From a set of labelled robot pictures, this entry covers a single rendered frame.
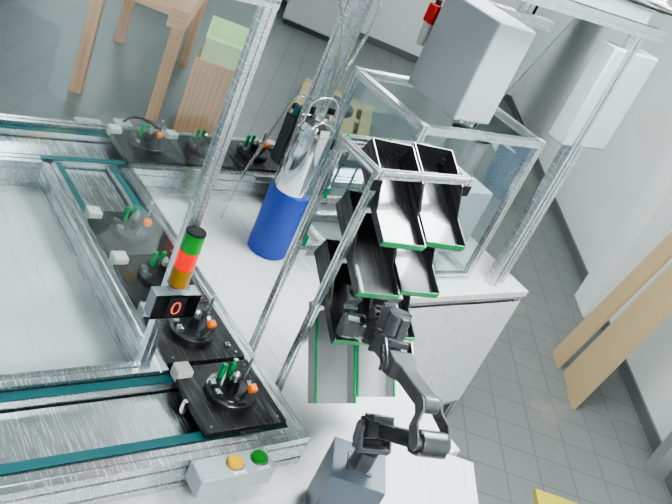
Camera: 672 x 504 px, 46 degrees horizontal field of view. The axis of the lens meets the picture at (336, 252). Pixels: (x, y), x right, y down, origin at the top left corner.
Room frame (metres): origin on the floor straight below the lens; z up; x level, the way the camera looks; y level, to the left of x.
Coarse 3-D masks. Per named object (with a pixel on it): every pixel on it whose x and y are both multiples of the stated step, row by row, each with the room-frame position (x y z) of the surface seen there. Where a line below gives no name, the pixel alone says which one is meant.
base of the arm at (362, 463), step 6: (354, 450) 1.52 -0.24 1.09; (348, 456) 1.53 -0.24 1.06; (354, 456) 1.51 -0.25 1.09; (360, 456) 1.50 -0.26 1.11; (366, 456) 1.49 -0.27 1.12; (372, 456) 1.50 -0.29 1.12; (348, 462) 1.51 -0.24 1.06; (354, 462) 1.50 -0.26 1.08; (360, 462) 1.49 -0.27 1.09; (366, 462) 1.50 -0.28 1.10; (372, 462) 1.50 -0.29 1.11; (348, 468) 1.49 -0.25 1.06; (354, 468) 1.49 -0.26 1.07; (360, 468) 1.49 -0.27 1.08; (366, 468) 1.50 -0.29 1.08; (372, 468) 1.53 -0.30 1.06; (366, 474) 1.50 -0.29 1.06
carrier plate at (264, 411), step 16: (192, 368) 1.70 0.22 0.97; (208, 368) 1.73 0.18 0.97; (240, 368) 1.78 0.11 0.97; (176, 384) 1.63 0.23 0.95; (192, 384) 1.64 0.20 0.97; (256, 384) 1.75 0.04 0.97; (192, 400) 1.58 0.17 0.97; (256, 400) 1.69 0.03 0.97; (272, 400) 1.72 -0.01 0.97; (208, 416) 1.55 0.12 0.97; (224, 416) 1.58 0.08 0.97; (240, 416) 1.60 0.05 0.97; (256, 416) 1.63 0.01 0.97; (272, 416) 1.66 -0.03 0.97; (208, 432) 1.50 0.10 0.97; (224, 432) 1.53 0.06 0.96
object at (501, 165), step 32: (352, 96) 2.98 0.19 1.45; (416, 96) 3.25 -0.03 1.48; (352, 128) 2.93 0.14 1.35; (384, 128) 2.82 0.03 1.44; (480, 128) 3.38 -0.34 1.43; (352, 160) 2.88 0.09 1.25; (512, 160) 3.09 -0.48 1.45; (480, 192) 3.03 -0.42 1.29; (320, 224) 2.89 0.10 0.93; (480, 224) 3.11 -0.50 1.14; (448, 256) 3.04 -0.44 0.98
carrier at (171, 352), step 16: (208, 304) 2.00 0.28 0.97; (176, 320) 1.81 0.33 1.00; (192, 320) 1.83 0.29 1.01; (160, 336) 1.76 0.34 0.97; (176, 336) 1.78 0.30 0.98; (192, 336) 1.80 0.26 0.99; (208, 336) 1.83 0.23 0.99; (224, 336) 1.89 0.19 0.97; (160, 352) 1.71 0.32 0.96; (176, 352) 1.73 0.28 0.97; (192, 352) 1.76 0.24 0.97; (208, 352) 1.79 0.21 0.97; (224, 352) 1.82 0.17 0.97; (240, 352) 1.85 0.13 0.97
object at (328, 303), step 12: (336, 240) 1.96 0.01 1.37; (324, 252) 1.93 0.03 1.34; (324, 264) 1.91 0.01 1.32; (336, 276) 1.95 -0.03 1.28; (348, 276) 1.97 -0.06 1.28; (336, 288) 1.91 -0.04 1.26; (336, 300) 1.88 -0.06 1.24; (336, 312) 1.85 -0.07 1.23; (360, 312) 1.90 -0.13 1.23; (336, 324) 1.82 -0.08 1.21; (336, 336) 1.79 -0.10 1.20
